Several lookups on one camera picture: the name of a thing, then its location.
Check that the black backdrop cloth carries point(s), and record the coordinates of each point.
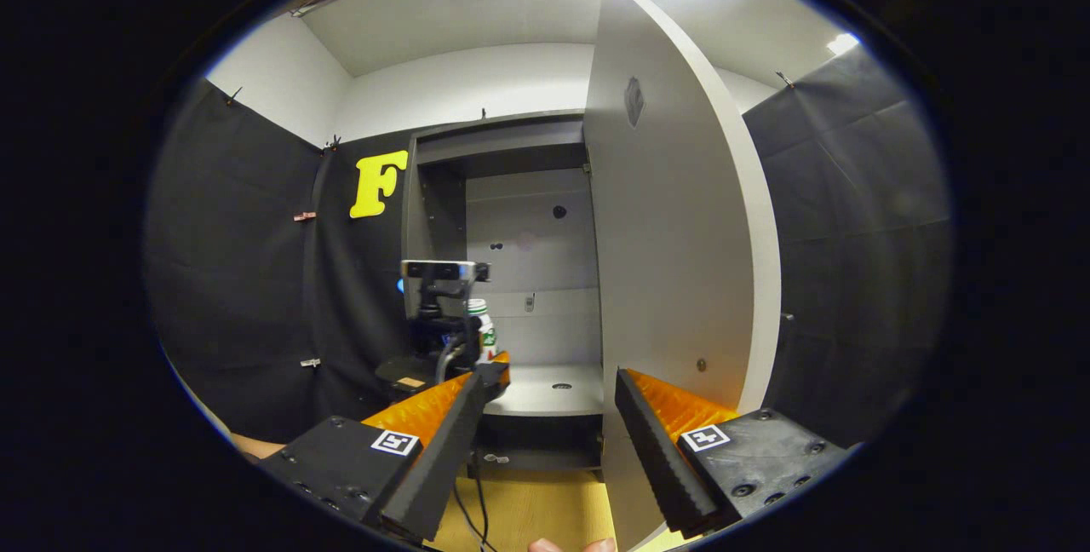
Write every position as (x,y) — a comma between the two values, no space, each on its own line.
(238,262)

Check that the beige cabinet door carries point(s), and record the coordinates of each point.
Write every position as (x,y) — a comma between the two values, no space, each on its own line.
(673,237)

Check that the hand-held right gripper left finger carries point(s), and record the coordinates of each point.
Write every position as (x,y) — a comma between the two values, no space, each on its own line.
(438,467)

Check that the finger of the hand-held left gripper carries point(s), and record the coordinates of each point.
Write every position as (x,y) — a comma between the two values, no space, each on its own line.
(498,373)

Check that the dark grey cabinet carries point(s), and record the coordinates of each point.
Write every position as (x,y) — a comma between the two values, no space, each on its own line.
(528,228)

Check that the ceiling light panel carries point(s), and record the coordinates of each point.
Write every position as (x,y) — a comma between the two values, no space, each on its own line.
(843,43)

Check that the white bottle green label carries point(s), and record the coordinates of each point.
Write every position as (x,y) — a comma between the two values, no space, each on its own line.
(485,335)

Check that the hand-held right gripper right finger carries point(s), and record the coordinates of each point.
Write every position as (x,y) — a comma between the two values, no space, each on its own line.
(656,458)

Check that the grey cabinet shelf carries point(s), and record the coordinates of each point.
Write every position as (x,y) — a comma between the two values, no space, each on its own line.
(545,394)

